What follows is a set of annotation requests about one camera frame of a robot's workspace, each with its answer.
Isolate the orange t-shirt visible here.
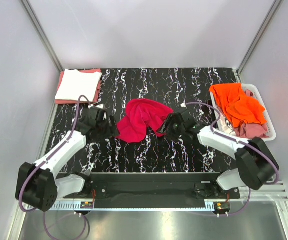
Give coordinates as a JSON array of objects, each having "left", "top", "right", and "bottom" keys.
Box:
[{"left": 209, "top": 83, "right": 267, "bottom": 128}]

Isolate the folded white t-shirt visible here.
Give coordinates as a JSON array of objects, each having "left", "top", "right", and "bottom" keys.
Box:
[{"left": 54, "top": 69, "right": 102, "bottom": 103}]

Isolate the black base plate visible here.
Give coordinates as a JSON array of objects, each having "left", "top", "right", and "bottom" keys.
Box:
[{"left": 66, "top": 172, "right": 240, "bottom": 211}]

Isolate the aluminium front rail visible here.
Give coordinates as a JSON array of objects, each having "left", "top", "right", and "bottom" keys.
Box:
[{"left": 16, "top": 181, "right": 288, "bottom": 213}]

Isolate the aluminium corner post right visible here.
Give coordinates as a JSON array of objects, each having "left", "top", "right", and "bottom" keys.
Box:
[{"left": 236, "top": 0, "right": 284, "bottom": 76}]

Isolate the white plastic laundry basket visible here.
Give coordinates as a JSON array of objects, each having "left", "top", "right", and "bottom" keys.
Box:
[{"left": 209, "top": 83, "right": 276, "bottom": 142}]

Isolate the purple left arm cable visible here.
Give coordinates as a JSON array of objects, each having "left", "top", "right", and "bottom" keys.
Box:
[{"left": 17, "top": 94, "right": 97, "bottom": 240}]

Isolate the white printed t-shirt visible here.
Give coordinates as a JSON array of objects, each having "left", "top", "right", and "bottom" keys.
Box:
[{"left": 219, "top": 114, "right": 236, "bottom": 136}]

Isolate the dusty pink t-shirt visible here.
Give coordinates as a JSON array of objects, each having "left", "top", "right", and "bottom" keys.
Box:
[{"left": 232, "top": 90, "right": 268, "bottom": 139}]

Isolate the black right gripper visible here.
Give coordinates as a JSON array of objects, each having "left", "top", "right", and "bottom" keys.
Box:
[{"left": 156, "top": 113, "right": 185, "bottom": 142}]

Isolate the aluminium corner post left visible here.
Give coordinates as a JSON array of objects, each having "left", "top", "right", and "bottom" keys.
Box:
[{"left": 18, "top": 0, "right": 64, "bottom": 72}]

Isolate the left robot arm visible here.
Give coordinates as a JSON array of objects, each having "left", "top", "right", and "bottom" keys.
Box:
[{"left": 15, "top": 106, "right": 119, "bottom": 213}]

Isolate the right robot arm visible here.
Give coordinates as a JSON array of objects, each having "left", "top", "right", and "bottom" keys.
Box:
[{"left": 157, "top": 109, "right": 279, "bottom": 198}]

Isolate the aluminium corner post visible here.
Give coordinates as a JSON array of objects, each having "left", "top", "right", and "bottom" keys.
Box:
[
  {"left": 18, "top": 0, "right": 64, "bottom": 72},
  {"left": 236, "top": 0, "right": 284, "bottom": 76}
]

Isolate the crimson red t-shirt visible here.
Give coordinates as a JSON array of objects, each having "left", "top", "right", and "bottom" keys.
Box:
[{"left": 117, "top": 98, "right": 173, "bottom": 143}]

